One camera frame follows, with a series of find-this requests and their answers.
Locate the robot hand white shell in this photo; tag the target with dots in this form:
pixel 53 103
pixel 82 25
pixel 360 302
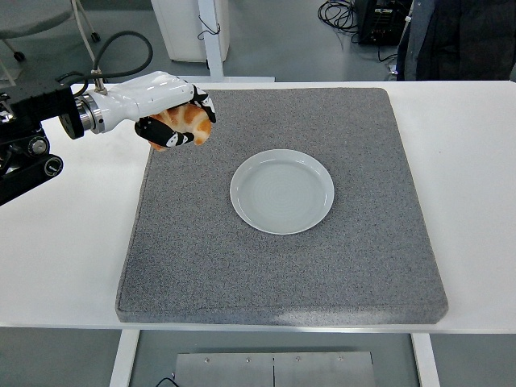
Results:
pixel 149 94

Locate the white cabinet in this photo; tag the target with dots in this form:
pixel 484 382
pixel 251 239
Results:
pixel 181 40

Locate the grey speckled mat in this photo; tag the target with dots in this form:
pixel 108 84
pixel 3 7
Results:
pixel 282 274

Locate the grey metal plate with screws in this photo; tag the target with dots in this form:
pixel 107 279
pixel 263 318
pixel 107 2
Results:
pixel 274 369

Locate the golden croissant bread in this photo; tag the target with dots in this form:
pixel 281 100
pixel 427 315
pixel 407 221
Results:
pixel 197 125

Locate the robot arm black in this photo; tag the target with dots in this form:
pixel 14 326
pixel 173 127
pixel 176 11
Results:
pixel 32 105

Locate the white table leg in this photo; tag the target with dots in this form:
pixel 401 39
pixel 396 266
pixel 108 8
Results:
pixel 124 359
pixel 425 363

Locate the pale grey round plate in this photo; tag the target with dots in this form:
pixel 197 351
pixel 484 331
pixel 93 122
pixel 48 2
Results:
pixel 282 193

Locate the white pedestal column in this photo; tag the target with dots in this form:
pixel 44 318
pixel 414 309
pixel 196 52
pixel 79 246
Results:
pixel 213 60

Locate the grey stool with casters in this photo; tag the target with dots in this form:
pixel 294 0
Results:
pixel 32 16

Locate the black electronics box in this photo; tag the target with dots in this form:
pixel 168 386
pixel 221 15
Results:
pixel 375 24

